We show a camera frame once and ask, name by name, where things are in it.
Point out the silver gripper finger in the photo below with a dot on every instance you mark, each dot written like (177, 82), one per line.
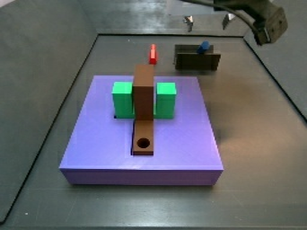
(188, 21)
(226, 19)

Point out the blue hexagonal peg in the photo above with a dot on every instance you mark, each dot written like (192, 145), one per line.
(202, 47)

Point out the black angle fixture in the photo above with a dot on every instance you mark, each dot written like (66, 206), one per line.
(188, 60)

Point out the green block right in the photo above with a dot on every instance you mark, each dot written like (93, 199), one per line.
(165, 99)

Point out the green block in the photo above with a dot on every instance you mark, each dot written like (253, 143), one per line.
(165, 99)
(121, 100)

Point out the green block left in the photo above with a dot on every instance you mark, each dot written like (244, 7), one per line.
(121, 100)

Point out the purple base block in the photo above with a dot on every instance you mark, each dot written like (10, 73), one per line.
(109, 153)

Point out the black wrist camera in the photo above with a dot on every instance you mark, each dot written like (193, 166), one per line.
(269, 20)

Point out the brown L-shaped bracket with hole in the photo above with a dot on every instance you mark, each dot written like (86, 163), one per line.
(142, 103)

